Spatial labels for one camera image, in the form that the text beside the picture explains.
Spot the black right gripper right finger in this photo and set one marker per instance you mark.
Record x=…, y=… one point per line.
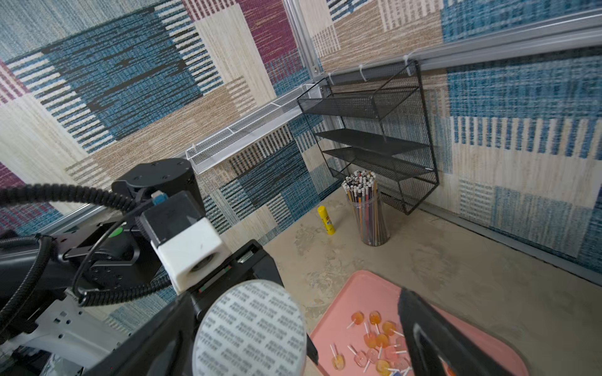
x=432, y=342

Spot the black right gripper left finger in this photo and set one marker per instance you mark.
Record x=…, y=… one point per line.
x=161, y=347

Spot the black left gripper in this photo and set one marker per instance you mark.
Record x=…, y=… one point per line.
x=250, y=262

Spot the patterned white jar lid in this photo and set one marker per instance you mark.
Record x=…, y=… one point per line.
x=254, y=328

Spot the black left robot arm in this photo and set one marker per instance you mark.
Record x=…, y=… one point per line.
x=109, y=263

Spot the pink plastic tray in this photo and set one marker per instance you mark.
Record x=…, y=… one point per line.
x=377, y=299

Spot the orange lollipop candy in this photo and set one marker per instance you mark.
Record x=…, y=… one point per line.
x=357, y=318

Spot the yellow lollipop candy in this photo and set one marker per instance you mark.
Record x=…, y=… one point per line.
x=338, y=361

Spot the black mesh shelf rack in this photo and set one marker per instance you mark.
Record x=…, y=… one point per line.
x=381, y=126

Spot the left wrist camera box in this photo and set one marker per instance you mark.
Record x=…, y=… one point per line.
x=185, y=241

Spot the white mesh wall basket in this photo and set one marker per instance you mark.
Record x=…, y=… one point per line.
x=246, y=131

